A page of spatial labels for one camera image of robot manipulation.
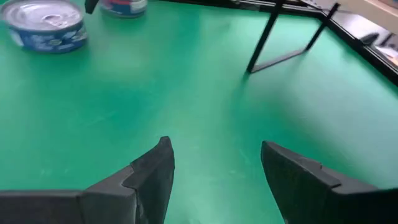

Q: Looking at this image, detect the silver lid tuna can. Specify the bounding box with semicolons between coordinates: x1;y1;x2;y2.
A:
0;0;88;54

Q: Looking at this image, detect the wooden shelf with black legs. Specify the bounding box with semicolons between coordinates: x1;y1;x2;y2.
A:
246;0;340;75

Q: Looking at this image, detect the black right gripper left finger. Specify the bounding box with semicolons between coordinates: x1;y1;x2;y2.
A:
0;136;175;224

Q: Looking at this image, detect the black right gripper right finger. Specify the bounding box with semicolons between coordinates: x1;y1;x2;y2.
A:
261;140;398;224

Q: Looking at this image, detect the green table mat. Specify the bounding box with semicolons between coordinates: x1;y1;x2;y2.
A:
0;0;398;224

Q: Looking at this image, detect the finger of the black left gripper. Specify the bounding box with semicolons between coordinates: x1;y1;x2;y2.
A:
84;0;100;15

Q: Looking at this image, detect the pale lid tuna can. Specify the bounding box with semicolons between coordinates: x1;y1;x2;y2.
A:
99;0;147;18

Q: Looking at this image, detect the black table frame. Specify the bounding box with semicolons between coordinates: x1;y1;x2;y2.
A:
161;0;398;86

